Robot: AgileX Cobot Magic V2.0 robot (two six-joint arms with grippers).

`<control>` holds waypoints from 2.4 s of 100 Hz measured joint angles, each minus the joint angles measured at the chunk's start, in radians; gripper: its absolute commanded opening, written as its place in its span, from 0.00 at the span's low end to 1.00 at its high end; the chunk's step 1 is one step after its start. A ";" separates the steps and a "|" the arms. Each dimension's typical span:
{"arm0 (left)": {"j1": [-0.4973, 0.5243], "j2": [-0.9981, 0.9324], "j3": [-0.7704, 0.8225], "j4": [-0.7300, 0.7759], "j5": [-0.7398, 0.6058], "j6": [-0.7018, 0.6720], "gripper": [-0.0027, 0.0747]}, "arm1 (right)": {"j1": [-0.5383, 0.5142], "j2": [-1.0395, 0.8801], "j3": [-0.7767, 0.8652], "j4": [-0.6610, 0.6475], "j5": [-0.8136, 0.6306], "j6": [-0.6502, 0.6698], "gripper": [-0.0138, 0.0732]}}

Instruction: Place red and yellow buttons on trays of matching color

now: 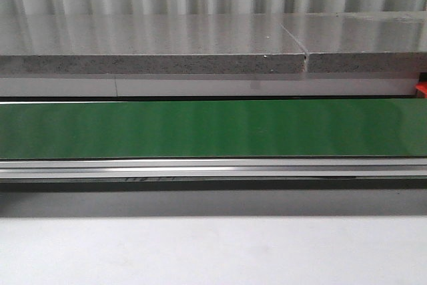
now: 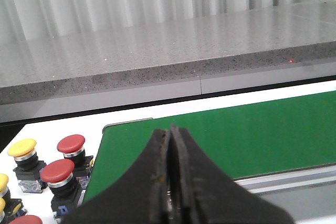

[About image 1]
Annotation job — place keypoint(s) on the grey stone counter slab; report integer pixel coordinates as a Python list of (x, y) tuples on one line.
[(147, 45)]

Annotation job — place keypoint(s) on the green conveyor belt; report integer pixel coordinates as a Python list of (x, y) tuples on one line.
[(214, 128)]

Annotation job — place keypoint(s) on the red plastic tray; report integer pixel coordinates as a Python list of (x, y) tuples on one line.
[(421, 89)]

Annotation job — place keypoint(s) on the aluminium conveyor side rail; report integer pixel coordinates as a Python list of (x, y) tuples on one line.
[(200, 169)]

